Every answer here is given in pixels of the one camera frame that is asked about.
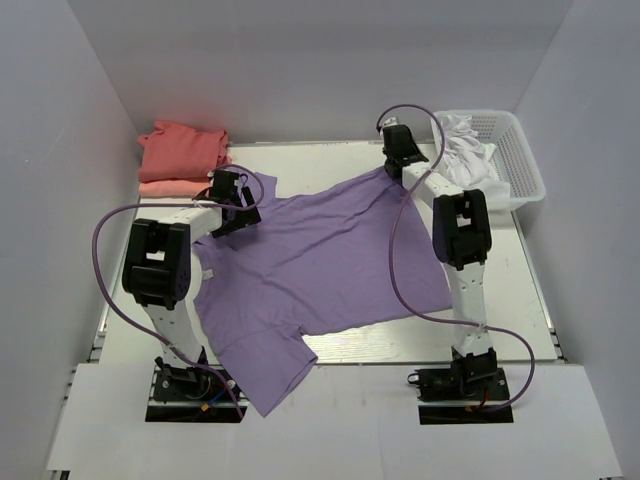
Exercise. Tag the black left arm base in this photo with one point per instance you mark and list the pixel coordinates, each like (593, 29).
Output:
(192, 396)

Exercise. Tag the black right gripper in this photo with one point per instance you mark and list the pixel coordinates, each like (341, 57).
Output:
(396, 165)

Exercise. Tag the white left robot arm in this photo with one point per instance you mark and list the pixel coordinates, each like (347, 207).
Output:
(157, 268)

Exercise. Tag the white crumpled t-shirt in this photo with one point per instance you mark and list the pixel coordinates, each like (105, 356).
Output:
(467, 161)

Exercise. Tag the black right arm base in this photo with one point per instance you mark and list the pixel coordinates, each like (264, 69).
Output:
(445, 399)

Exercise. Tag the white plastic basket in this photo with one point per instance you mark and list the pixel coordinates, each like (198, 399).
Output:
(513, 160)

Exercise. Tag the purple t-shirt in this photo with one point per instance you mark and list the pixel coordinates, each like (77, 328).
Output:
(353, 255)

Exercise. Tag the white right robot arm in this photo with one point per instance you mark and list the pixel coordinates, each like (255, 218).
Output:
(461, 239)

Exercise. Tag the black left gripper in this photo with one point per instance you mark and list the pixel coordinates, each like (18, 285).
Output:
(240, 215)

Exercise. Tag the folded red t-shirt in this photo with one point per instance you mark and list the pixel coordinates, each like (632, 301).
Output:
(175, 151)

